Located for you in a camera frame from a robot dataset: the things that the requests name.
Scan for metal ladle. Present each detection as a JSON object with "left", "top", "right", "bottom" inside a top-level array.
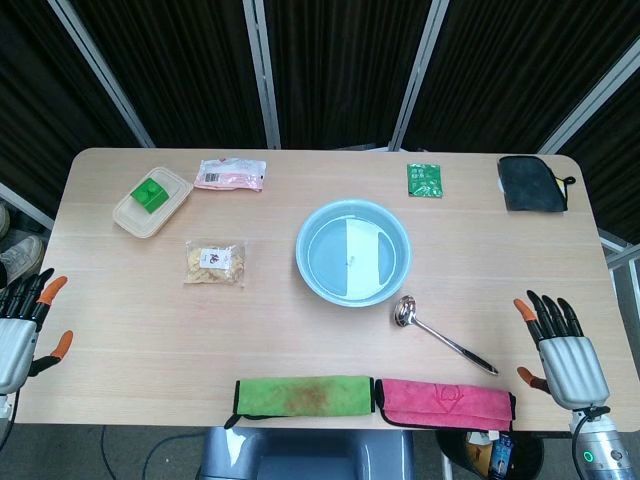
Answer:
[{"left": 393, "top": 294, "right": 500, "bottom": 376}]

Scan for green sachet packet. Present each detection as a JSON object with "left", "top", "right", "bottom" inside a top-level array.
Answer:
[{"left": 405, "top": 162, "right": 444, "bottom": 199}]

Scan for grey partition frame post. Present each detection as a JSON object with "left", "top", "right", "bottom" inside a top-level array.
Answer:
[
  {"left": 242, "top": 0, "right": 282, "bottom": 150},
  {"left": 537, "top": 47, "right": 640, "bottom": 155},
  {"left": 0, "top": 182, "right": 55, "bottom": 231},
  {"left": 388, "top": 0, "right": 451, "bottom": 150},
  {"left": 597, "top": 232, "right": 640, "bottom": 274},
  {"left": 47, "top": 0, "right": 156, "bottom": 149}
]

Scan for black waste bin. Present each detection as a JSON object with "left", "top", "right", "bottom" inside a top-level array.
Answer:
[{"left": 435, "top": 428, "right": 545, "bottom": 480}]

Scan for pink microfibre cloth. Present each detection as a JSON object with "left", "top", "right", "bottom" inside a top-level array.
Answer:
[{"left": 373, "top": 378, "right": 518, "bottom": 433}]

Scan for clear bag of dried snack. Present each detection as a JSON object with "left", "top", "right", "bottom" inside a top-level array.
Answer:
[{"left": 183, "top": 239, "right": 249, "bottom": 289}]

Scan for green toy building brick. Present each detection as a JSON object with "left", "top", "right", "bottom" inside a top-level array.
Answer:
[{"left": 130, "top": 177, "right": 169, "bottom": 214}]

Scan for green microfibre cloth brown stain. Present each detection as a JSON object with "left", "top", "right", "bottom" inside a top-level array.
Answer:
[{"left": 223, "top": 375, "right": 377, "bottom": 430}]

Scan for pink snack packet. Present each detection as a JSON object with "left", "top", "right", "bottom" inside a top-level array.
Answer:
[{"left": 192, "top": 158, "right": 268, "bottom": 192}]

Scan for blue packet in bin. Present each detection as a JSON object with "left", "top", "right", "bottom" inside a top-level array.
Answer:
[{"left": 491, "top": 433, "right": 516, "bottom": 474}]

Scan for beige lidded food box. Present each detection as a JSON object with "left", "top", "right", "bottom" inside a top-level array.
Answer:
[{"left": 112, "top": 166, "right": 194, "bottom": 240}]

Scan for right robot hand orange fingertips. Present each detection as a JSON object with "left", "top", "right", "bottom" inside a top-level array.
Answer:
[{"left": 513, "top": 288, "right": 612, "bottom": 412}]

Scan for white sneaker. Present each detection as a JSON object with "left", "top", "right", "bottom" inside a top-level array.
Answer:
[{"left": 0, "top": 234, "right": 45, "bottom": 281}]

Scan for light blue plastic basin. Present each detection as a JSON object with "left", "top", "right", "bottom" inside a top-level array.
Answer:
[{"left": 294, "top": 199, "right": 413, "bottom": 308}]

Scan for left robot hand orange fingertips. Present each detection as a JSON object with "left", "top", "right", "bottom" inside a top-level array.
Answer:
[{"left": 0, "top": 268, "right": 75, "bottom": 396}]

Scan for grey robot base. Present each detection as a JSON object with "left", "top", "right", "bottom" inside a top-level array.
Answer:
[{"left": 199, "top": 427, "right": 416, "bottom": 480}]

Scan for black folded cloth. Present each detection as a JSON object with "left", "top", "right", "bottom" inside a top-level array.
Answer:
[{"left": 496, "top": 155, "right": 576, "bottom": 215}]

